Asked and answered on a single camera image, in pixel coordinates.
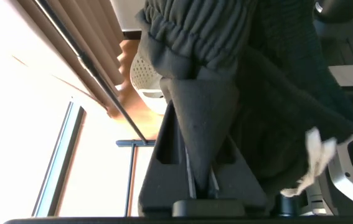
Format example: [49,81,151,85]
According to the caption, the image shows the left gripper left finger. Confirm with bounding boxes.
[138,101,197,215]

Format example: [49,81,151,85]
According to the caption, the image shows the window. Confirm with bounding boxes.
[32,100,87,218]

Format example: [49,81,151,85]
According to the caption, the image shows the black drawstring shorts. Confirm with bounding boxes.
[135,0,353,200]

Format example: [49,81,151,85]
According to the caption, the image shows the white laundry basket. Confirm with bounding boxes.
[129,51,168,115]

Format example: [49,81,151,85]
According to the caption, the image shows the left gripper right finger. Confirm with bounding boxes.
[209,136,269,215]

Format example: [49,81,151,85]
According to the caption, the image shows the brown curtain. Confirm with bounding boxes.
[17,0,126,119]

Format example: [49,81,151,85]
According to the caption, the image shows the black clothes rack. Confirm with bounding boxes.
[35,0,157,218]

